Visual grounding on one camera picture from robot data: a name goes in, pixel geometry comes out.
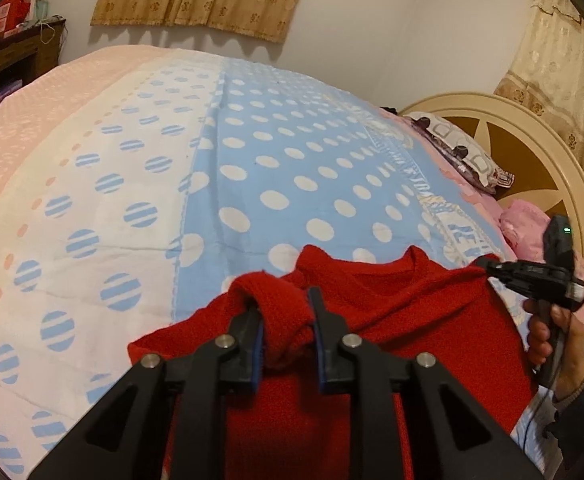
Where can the brown wooden desk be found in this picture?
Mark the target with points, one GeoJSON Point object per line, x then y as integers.
{"type": "Point", "coordinates": [17, 55]}

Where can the teal gift bag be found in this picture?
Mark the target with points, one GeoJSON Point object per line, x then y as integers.
{"type": "Point", "coordinates": [40, 8]}

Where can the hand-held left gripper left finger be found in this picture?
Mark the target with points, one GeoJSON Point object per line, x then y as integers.
{"type": "Point", "coordinates": [258, 360]}

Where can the cream brown bed headboard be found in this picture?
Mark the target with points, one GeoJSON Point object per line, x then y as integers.
{"type": "Point", "coordinates": [537, 125]}

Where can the pink pillow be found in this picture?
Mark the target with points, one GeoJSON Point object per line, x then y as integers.
{"type": "Point", "coordinates": [524, 225]}

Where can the narrow beige patterned curtain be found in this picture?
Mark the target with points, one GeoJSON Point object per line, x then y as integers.
{"type": "Point", "coordinates": [557, 75]}

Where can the red embroidered knit sweater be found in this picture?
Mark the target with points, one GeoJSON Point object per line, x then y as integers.
{"type": "Point", "coordinates": [422, 325]}

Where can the patterned grey white pillow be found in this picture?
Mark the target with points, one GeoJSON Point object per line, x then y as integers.
{"type": "Point", "coordinates": [464, 152]}

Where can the dotted pink blue bedsheet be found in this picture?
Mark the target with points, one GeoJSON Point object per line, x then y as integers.
{"type": "Point", "coordinates": [222, 160]}

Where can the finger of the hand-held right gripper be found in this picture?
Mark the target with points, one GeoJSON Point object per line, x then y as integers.
{"type": "Point", "coordinates": [497, 270]}

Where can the person's right hand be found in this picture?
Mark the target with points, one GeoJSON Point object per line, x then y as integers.
{"type": "Point", "coordinates": [572, 355]}

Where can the red gift bag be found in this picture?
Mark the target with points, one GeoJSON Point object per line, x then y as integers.
{"type": "Point", "coordinates": [9, 12]}

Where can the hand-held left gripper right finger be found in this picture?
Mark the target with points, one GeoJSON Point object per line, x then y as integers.
{"type": "Point", "coordinates": [322, 365]}

